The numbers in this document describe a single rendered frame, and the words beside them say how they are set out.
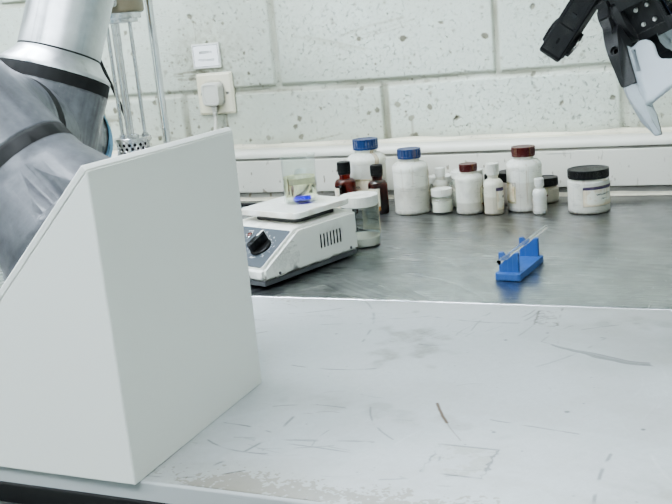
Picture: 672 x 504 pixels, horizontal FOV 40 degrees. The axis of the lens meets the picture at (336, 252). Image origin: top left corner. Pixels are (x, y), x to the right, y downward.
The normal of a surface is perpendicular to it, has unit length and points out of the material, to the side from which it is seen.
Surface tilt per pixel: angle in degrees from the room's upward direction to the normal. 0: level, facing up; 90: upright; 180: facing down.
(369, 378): 0
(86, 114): 98
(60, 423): 90
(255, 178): 90
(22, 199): 58
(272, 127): 90
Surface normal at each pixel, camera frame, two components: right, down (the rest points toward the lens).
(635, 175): -0.38, 0.25
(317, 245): 0.75, 0.09
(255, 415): -0.09, -0.97
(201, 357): 0.91, 0.01
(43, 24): -0.18, -0.03
